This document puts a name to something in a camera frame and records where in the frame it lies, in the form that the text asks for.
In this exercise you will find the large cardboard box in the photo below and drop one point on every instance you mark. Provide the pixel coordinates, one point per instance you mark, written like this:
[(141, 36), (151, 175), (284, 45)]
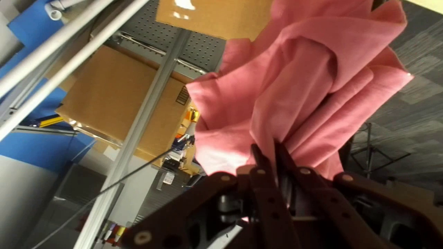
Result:
[(121, 100)]

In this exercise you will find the glossy cardboard box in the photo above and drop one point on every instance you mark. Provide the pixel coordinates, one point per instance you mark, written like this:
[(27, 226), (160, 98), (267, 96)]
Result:
[(211, 17)]

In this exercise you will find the white pipe frame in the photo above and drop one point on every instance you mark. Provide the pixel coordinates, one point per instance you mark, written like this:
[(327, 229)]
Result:
[(52, 52)]

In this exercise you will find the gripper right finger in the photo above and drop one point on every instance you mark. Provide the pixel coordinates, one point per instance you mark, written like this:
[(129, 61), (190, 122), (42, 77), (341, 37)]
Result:
[(332, 207)]

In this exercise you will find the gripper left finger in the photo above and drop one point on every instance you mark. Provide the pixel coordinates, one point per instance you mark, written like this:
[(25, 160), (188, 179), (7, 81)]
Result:
[(266, 207)]

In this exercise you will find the stand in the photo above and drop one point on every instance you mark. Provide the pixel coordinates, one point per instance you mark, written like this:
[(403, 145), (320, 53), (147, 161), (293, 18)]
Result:
[(372, 152)]

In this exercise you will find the pink bedsheet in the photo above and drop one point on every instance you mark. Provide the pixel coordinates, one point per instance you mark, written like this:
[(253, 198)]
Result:
[(297, 86)]

